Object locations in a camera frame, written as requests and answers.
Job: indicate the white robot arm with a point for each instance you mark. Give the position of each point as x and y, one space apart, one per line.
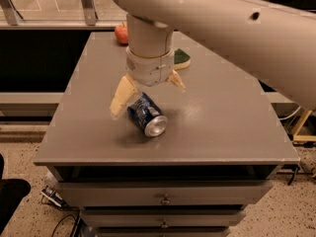
275 44

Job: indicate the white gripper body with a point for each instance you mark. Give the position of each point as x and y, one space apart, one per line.
149 68

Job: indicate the metal railing frame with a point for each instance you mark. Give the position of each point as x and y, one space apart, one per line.
59 14

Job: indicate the green yellow sponge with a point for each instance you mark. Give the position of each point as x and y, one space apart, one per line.
181 60

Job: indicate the yellow stand frame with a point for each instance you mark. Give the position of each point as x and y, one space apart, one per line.
295 132

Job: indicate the grey drawer cabinet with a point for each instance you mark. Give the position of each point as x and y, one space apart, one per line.
222 128

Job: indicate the red apple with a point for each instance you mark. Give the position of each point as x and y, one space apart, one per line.
121 33

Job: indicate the black chair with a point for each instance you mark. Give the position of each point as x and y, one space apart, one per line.
12 191

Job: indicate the drawer with knob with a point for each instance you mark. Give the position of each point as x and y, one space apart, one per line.
163 218
163 193

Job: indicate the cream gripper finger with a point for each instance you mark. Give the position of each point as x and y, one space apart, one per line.
126 90
176 80

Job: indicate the top drawer with knob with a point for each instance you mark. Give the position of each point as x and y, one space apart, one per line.
163 193

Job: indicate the small device on floor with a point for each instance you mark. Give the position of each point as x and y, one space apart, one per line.
53 196

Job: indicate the blue pepsi can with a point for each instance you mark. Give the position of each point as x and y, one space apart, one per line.
148 116

